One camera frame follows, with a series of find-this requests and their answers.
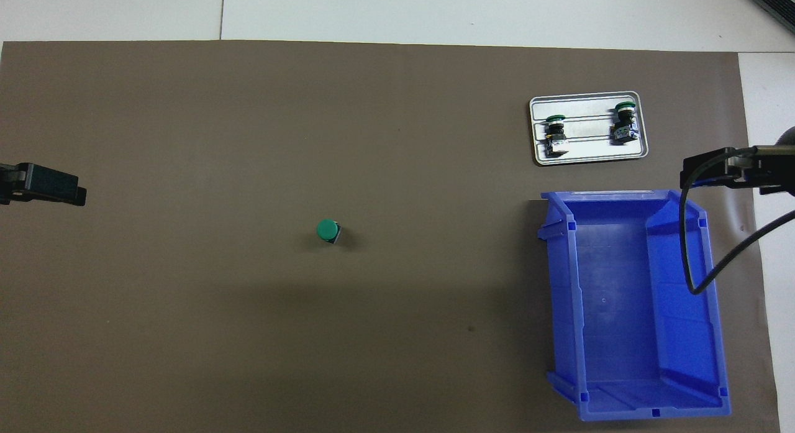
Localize grey ribbed device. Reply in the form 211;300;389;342
748;0;795;27

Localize brown table mat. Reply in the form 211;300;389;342
0;40;781;433

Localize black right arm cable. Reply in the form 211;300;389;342
678;146;795;295

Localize blue plastic storage bin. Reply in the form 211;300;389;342
537;189;732;422

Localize green push button switch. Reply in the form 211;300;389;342
544;114;572;157
316;218;343;246
609;100;640;145

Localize grey metal tray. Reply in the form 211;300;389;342
529;91;650;167

